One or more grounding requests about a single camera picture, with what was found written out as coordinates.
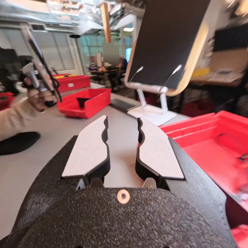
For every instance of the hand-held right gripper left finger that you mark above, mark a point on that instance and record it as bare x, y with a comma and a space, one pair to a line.
87, 151

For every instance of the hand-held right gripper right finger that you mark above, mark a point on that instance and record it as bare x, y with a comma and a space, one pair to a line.
158, 155

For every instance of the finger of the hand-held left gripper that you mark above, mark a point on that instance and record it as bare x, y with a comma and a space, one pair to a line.
34, 50

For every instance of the red plastic bin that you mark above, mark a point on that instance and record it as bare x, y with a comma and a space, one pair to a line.
96, 104
6, 101
203, 155
77, 83

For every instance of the white tablet stand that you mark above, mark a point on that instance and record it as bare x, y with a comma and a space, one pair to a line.
153, 114

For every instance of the black floor lamp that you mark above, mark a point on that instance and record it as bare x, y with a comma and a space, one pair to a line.
74, 36

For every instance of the black bin divider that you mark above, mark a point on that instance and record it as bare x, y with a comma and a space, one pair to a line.
84, 102

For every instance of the black chair armrest pad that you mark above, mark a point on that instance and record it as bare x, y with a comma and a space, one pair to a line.
17, 143

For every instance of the yellow bin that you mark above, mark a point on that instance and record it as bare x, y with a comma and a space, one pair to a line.
201, 72

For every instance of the black tablet tan rim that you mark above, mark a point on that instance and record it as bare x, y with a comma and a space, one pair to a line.
164, 42

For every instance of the cardboard box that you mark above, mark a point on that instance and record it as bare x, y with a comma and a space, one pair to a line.
228, 60

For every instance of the black monitor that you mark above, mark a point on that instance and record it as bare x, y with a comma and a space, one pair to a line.
232, 38

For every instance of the wooden support post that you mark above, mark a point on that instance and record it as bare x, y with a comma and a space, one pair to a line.
106, 23

